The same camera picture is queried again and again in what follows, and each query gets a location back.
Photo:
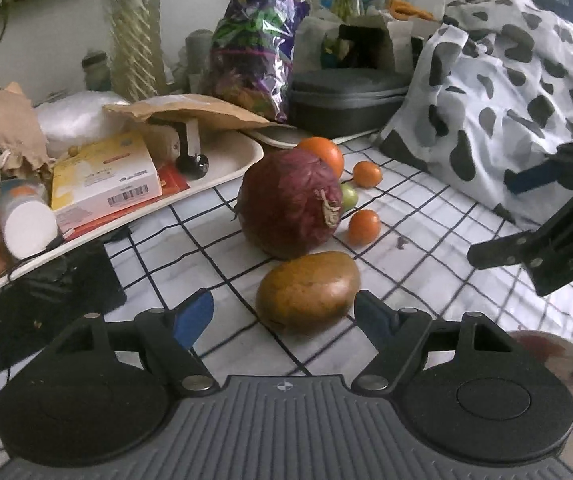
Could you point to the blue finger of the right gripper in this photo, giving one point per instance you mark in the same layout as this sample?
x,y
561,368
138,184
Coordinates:
x,y
520,248
534,177

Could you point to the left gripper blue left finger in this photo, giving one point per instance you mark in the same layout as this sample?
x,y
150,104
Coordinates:
x,y
191,318

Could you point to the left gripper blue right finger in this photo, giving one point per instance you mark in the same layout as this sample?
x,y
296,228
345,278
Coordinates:
x,y
375,319

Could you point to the brown oval mango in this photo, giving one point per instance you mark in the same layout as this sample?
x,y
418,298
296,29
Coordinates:
x,y
308,294

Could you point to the small orange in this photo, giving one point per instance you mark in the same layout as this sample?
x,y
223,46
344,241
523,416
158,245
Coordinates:
x,y
364,227
367,174

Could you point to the green jujube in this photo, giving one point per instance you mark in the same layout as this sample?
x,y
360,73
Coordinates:
x,y
350,196

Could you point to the red cabbage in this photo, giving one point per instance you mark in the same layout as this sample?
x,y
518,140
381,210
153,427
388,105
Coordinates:
x,y
289,203

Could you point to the large orange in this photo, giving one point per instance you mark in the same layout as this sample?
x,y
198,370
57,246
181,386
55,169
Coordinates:
x,y
327,151

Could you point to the black white checkered tablecloth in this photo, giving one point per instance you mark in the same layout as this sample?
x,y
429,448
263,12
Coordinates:
x,y
216,347

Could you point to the cow print blanket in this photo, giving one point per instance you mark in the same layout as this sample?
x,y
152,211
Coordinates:
x,y
491,96

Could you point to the black flat device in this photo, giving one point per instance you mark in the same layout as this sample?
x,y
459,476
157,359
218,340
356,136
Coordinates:
x,y
35,308

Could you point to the yellow white medicine box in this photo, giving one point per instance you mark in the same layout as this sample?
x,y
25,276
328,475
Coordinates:
x,y
103,178

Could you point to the white oval tray left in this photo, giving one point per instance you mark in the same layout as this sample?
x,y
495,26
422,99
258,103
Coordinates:
x,y
230,155

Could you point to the white cylinder container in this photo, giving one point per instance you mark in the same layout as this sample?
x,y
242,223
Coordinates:
x,y
27,223

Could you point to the white tray right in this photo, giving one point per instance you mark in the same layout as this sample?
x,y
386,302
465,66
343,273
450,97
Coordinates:
x,y
286,137

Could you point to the brown paper envelope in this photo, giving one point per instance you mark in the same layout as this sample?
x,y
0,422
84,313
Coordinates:
x,y
210,112

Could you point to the black zipper case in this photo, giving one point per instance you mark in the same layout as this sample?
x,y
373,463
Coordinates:
x,y
344,101

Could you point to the purple snack bag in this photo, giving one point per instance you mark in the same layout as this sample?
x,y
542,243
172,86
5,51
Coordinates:
x,y
252,52

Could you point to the glass vase centre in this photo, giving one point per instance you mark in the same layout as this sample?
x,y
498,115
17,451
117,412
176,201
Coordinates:
x,y
135,57

